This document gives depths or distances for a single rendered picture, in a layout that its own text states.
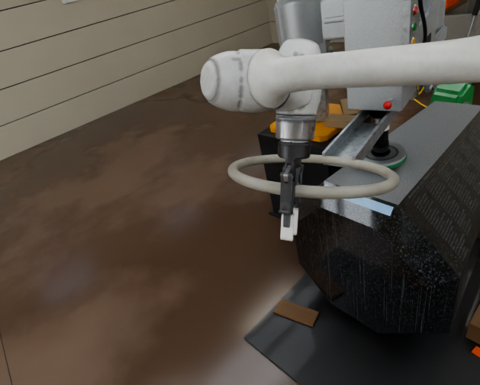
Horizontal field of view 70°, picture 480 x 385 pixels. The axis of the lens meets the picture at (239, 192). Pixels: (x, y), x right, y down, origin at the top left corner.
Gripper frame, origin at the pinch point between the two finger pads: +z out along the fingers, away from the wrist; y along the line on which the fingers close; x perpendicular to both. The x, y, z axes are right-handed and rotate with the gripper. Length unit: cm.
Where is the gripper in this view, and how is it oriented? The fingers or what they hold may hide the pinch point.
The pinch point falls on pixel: (289, 224)
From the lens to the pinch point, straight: 84.7
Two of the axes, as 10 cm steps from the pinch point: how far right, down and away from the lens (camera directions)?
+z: -0.2, 9.7, 2.6
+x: -9.3, -1.1, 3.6
